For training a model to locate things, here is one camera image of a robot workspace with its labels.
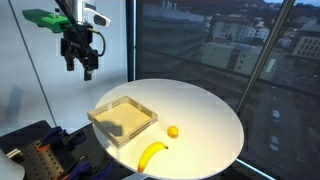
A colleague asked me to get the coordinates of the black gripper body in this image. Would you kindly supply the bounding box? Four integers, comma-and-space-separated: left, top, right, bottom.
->
60, 23, 100, 70

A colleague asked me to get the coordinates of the yellow banana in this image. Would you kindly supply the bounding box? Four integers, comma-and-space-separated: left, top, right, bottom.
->
137, 141, 169, 174

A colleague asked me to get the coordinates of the shallow wooden box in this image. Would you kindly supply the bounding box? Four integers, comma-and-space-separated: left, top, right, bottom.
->
87, 95, 159, 149

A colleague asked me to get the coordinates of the black workbench platform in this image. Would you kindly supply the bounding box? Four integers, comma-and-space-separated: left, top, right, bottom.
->
0, 119, 116, 180

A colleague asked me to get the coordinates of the perforated metal board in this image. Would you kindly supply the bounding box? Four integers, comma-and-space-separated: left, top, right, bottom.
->
19, 139, 66, 180

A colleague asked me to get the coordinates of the small yellow lemon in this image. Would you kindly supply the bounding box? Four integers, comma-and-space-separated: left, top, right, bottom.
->
166, 125, 180, 140

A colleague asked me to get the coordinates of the white rounded housing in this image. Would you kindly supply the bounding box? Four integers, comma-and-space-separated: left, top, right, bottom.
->
0, 148, 26, 180

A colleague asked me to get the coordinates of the diagonal metal window pole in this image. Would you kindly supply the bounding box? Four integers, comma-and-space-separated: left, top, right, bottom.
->
235, 0, 296, 115

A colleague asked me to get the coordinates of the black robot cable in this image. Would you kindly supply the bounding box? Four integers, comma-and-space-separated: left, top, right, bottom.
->
87, 27, 107, 58

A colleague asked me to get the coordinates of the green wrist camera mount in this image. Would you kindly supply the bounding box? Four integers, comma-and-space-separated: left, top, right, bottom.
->
22, 8, 72, 34

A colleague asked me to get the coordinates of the blue handled bar clamp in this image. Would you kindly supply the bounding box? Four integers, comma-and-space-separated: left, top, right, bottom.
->
35, 125, 88, 154
64, 159, 114, 180

